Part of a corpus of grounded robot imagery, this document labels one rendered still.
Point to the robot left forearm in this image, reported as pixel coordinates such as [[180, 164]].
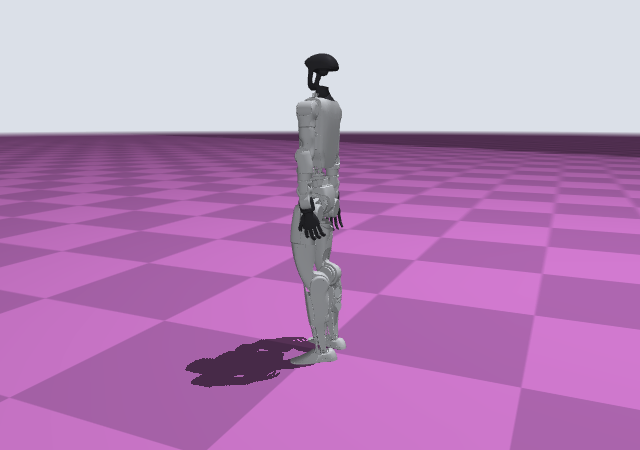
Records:
[[304, 180]]

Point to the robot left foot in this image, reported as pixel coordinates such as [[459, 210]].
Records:
[[312, 357]]

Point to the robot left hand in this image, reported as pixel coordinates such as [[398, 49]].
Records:
[[310, 221]]

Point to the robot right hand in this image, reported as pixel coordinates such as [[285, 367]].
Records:
[[335, 219]]

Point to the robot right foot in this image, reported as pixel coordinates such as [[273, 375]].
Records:
[[338, 343]]

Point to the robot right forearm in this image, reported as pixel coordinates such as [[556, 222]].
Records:
[[333, 174]]

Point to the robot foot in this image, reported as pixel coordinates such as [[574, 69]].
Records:
[[312, 357], [338, 343]]

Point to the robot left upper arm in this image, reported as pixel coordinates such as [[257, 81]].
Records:
[[307, 112]]

